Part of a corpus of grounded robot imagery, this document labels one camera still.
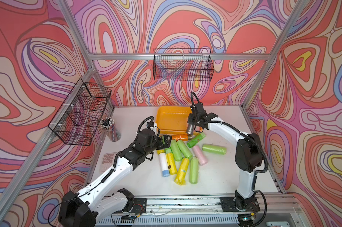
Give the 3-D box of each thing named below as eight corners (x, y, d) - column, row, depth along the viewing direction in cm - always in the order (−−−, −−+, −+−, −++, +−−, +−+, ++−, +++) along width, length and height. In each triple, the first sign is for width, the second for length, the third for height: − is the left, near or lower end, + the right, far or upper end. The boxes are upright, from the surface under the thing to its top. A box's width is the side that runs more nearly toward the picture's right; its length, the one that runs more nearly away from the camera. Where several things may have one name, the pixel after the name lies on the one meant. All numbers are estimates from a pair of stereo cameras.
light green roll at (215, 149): (201, 151, 95) (202, 148, 92) (202, 145, 97) (202, 142, 95) (225, 155, 93) (226, 153, 90) (224, 149, 96) (226, 146, 93)
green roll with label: (190, 149, 95) (191, 147, 93) (186, 145, 98) (186, 142, 95) (206, 137, 102) (206, 135, 99) (201, 133, 104) (202, 131, 102)
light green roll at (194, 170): (188, 183, 82) (189, 181, 79) (190, 158, 92) (190, 156, 89) (197, 184, 82) (198, 182, 79) (197, 159, 92) (198, 157, 89)
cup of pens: (108, 142, 101) (98, 127, 86) (112, 132, 106) (103, 116, 92) (119, 142, 101) (111, 127, 86) (122, 132, 106) (114, 116, 92)
